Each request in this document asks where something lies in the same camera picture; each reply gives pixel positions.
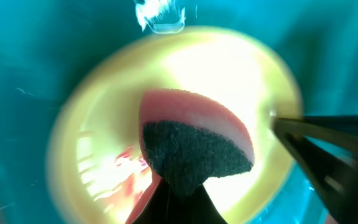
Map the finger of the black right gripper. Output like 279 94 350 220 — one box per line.
273 115 358 223

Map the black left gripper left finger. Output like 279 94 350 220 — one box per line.
132 179 173 224

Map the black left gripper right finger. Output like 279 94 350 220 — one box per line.
191 185 227 224

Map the green and orange sponge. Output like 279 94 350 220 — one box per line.
124 88 255 224

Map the yellow-green plate with red stain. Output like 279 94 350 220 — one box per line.
48 26 302 223

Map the blue plastic tray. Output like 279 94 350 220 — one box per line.
0 0 358 223

